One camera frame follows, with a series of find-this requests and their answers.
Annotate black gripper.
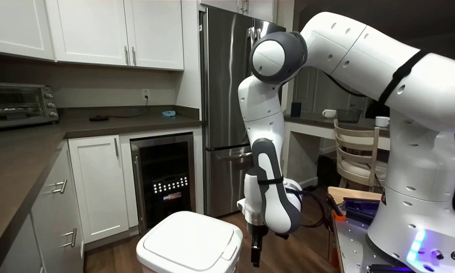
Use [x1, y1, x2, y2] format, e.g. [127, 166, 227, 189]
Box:
[248, 225, 268, 267]

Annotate white push-button trash bin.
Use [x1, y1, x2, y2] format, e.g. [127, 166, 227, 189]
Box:
[136, 211, 242, 273]

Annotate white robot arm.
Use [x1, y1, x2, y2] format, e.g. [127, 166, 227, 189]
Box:
[238, 13, 455, 273]

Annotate metal robot base table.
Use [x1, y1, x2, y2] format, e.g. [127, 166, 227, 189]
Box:
[326, 186, 415, 273]

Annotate white desk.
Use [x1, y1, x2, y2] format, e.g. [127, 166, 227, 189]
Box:
[282, 117, 388, 187]

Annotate black wine cooler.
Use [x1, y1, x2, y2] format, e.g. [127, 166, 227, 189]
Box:
[130, 134, 194, 231]

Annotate wooden chair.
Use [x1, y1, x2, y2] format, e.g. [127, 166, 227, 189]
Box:
[333, 120, 385, 192]

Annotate blue object on counter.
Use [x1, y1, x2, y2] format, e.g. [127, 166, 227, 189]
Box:
[162, 111, 175, 119]

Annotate white lower cabinet door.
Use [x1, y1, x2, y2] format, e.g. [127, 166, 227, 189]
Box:
[68, 136, 128, 243]

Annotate white cup on desk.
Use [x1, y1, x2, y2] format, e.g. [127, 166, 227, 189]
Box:
[374, 117, 389, 128]

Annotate black object on counter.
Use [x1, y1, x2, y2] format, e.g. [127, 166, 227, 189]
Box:
[87, 116, 109, 122]

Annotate grey drawer cabinet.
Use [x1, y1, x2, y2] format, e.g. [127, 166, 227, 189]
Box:
[0, 145, 83, 273]

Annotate stainless steel refrigerator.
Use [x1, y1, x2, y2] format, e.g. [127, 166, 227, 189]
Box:
[200, 5, 283, 217]

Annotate white upper cabinets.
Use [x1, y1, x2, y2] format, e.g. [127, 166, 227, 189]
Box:
[0, 0, 183, 70]

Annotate silver toaster oven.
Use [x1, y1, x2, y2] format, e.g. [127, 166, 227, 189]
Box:
[0, 84, 59, 129]

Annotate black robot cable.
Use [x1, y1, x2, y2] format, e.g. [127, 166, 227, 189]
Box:
[285, 186, 330, 231]

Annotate white wall outlet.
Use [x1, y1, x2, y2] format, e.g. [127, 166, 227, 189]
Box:
[142, 90, 150, 104]

